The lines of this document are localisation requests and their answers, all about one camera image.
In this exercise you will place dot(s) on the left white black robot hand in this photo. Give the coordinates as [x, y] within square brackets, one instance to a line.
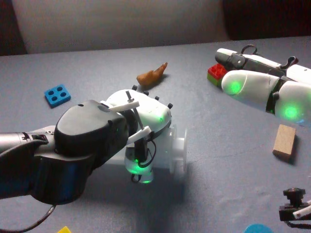
[150, 106]

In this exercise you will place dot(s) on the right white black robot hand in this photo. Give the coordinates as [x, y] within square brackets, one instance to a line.
[255, 85]

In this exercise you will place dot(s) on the large clear plastic syringe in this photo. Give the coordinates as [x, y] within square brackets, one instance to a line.
[178, 150]

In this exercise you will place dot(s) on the brown toy piece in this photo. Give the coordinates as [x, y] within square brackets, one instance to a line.
[148, 77]

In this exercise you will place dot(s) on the red and green toy brick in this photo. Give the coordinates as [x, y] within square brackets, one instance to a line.
[215, 71]

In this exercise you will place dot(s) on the wooden block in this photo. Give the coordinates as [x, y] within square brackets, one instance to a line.
[284, 142]

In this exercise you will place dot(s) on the dark curtain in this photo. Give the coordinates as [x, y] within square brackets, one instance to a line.
[267, 17]

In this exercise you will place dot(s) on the grey table cloth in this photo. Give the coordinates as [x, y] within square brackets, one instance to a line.
[218, 145]

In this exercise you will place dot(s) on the white backdrop sheet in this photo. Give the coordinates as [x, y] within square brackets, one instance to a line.
[145, 21]

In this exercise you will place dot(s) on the blue four-hole block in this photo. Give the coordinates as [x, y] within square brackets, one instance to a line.
[57, 95]

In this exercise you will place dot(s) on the blue round disc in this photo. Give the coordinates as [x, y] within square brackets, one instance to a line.
[257, 229]

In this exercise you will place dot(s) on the yellow block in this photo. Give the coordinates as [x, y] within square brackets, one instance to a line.
[64, 230]

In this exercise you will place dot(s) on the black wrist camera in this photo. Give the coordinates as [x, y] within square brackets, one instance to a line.
[288, 211]

